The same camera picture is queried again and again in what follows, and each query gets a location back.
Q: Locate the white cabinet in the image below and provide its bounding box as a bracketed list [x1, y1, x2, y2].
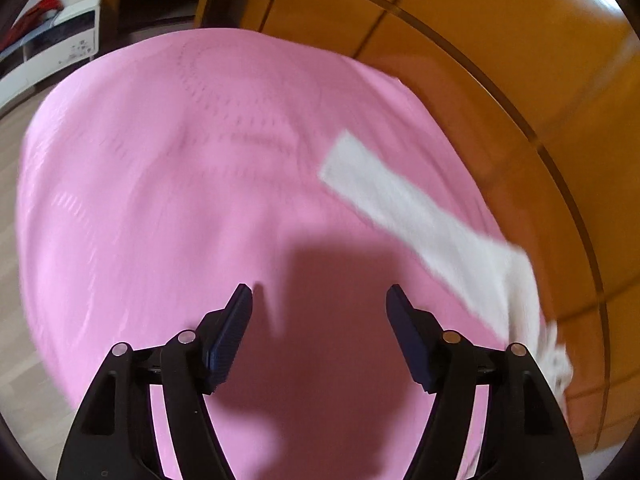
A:
[0, 0, 123, 111]

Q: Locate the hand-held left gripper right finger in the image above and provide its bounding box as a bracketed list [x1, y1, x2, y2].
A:
[386, 284, 585, 480]

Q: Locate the orange wooden panelled wardrobe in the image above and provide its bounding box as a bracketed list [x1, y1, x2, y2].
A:
[192, 0, 640, 456]

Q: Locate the pink embossed bedsheet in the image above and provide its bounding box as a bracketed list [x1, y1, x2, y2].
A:
[15, 27, 506, 480]

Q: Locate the red cloth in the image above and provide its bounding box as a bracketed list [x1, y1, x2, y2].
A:
[5, 0, 63, 48]

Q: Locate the white fluffy towel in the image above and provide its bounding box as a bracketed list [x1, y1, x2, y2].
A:
[319, 129, 575, 411]

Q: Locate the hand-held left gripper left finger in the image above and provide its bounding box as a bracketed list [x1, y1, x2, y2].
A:
[56, 284, 253, 480]

